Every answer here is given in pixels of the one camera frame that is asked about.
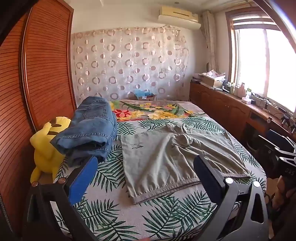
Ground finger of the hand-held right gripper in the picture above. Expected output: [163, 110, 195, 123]
[258, 135, 296, 156]

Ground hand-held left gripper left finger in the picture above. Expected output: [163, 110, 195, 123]
[26, 155, 100, 241]

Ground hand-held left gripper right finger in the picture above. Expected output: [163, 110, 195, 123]
[193, 154, 270, 241]

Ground dark chair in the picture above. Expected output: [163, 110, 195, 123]
[245, 122, 278, 176]

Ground leaf-print bed sheet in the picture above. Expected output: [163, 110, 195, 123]
[50, 116, 267, 241]

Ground yellow plush toy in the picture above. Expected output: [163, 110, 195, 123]
[30, 116, 72, 183]

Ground blue jeans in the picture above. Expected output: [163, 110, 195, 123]
[50, 96, 118, 167]

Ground group of bottles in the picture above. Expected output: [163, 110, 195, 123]
[230, 82, 246, 96]

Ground wooden cabinet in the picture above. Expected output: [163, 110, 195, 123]
[190, 81, 296, 149]

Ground window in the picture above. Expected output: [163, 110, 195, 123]
[225, 7, 296, 114]

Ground cardboard box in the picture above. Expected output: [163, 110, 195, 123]
[202, 75, 226, 89]

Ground floral pillow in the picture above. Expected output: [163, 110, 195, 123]
[109, 100, 205, 122]

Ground box with blue bag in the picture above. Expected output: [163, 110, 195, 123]
[134, 89, 157, 101]

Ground beige curtain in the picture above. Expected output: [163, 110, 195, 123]
[202, 10, 218, 72]

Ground circle-patterned curtain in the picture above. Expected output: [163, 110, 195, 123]
[71, 27, 189, 107]

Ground white air conditioner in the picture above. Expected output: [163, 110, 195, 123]
[158, 6, 201, 30]

